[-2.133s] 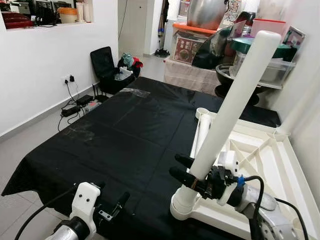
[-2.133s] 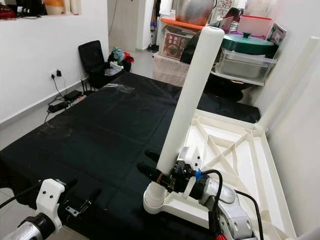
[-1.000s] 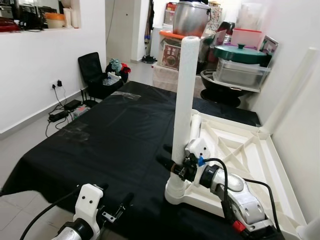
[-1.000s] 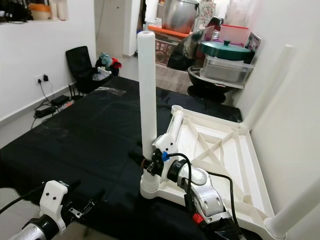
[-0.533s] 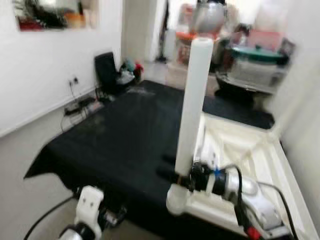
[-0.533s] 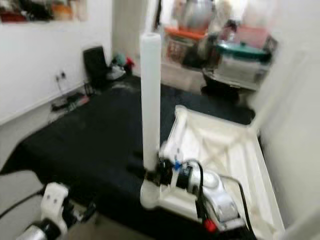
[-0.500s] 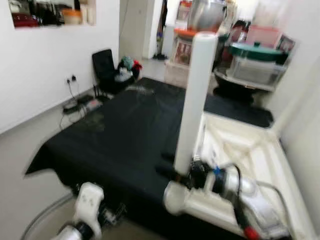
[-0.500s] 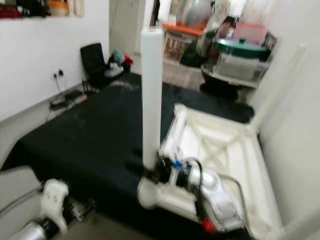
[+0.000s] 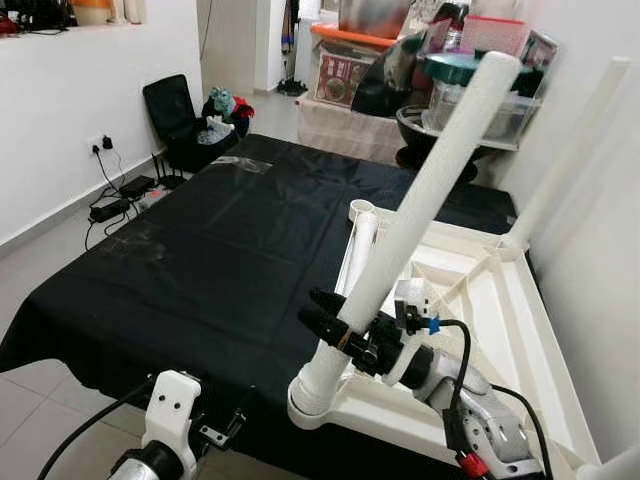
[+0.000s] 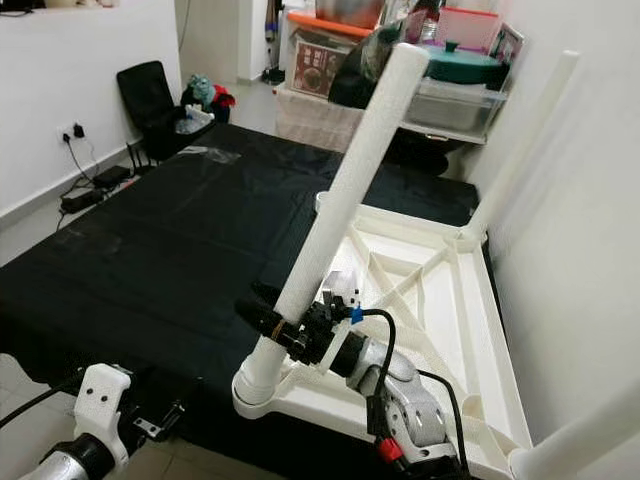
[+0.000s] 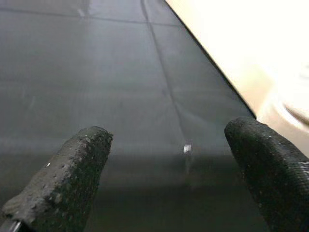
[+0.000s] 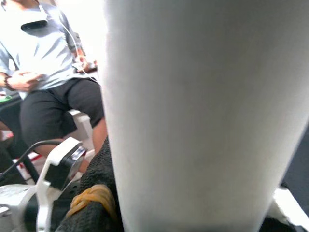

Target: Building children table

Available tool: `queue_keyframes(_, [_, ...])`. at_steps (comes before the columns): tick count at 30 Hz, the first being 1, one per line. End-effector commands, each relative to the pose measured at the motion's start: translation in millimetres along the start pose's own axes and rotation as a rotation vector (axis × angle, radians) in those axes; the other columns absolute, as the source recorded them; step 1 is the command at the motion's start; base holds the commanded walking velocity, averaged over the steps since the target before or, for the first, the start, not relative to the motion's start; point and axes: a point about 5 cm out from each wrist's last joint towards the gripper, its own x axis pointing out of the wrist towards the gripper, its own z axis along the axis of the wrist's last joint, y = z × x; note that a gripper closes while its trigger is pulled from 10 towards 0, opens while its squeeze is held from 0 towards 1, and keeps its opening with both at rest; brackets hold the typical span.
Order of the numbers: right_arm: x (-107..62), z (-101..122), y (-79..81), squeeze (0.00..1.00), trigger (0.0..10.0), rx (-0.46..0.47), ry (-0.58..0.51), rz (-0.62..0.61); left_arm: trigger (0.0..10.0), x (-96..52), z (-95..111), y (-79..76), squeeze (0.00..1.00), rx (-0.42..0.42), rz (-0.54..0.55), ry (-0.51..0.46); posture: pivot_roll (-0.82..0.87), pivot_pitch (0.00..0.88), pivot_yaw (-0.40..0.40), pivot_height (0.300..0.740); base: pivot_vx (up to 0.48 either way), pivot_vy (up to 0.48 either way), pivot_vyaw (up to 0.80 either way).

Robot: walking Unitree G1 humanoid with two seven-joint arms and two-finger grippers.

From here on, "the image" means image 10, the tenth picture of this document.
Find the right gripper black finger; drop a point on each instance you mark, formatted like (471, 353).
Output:
(264, 292)
(265, 320)

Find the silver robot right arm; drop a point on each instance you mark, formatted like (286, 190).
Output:
(410, 415)

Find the white plastic children table top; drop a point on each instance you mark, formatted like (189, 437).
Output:
(460, 320)

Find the black tablecloth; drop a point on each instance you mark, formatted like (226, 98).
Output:
(160, 260)

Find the clear tape strip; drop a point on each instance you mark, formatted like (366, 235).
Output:
(210, 156)

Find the clear tape cross patch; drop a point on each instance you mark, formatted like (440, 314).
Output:
(105, 238)

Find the beige cloth covered stand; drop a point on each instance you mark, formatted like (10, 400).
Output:
(315, 125)

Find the clear plastic bag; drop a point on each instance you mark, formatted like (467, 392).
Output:
(190, 120)

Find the red cloth item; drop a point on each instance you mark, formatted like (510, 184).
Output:
(222, 96)

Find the black wok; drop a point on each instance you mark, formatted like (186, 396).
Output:
(430, 150)

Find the black floor stand base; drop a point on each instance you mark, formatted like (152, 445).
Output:
(271, 76)

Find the orange lidded storage box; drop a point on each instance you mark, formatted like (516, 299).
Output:
(315, 60)

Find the black plastic bag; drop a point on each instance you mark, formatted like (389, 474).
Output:
(360, 70)

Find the clear plastic storage box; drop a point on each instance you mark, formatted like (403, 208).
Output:
(460, 108)

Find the steel pot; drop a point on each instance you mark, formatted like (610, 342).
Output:
(350, 10)

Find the green pot lid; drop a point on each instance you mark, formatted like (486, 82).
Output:
(465, 65)

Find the pink box red lid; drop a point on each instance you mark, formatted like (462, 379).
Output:
(467, 25)

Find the grey printed box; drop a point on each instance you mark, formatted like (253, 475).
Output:
(506, 50)

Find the black kitchen appliance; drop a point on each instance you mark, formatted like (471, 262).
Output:
(20, 6)

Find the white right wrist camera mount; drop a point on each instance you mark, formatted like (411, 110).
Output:
(340, 290)

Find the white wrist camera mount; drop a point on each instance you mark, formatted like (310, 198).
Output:
(102, 405)
(340, 290)

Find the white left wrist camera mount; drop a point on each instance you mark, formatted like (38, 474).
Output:
(102, 405)

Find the black wall plug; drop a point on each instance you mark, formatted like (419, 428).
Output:
(72, 133)

